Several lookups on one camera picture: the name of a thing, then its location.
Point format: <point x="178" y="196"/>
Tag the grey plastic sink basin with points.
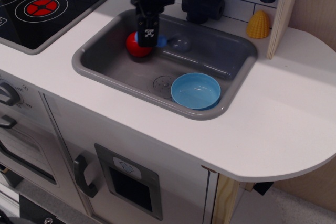
<point x="225" y="57"/>

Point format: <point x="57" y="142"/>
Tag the grey dispenser panel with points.
<point x="131" y="182"/>

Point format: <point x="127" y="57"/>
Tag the black toy stovetop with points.
<point x="30" y="26"/>

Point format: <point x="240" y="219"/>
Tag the red toy apple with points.
<point x="134" y="49"/>

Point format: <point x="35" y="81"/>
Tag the light blue plastic bowl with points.
<point x="196" y="91"/>

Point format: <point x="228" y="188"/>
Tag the toy oven door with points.
<point x="33" y="151"/>

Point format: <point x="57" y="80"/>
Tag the grey oven door handle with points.
<point x="6" y="122"/>

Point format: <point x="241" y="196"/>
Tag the yellow toy corn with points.
<point x="258" y="26"/>

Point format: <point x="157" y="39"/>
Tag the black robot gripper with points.
<point x="148" y="20"/>

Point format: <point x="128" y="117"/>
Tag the blue and grey toy spoon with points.
<point x="177" y="42"/>

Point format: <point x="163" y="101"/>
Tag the grey oven knob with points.
<point x="10" y="95"/>

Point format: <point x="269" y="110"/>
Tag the light wooden side post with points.
<point x="280" y="25"/>

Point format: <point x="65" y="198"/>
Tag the grey cabinet door handle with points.
<point x="79" y="167"/>

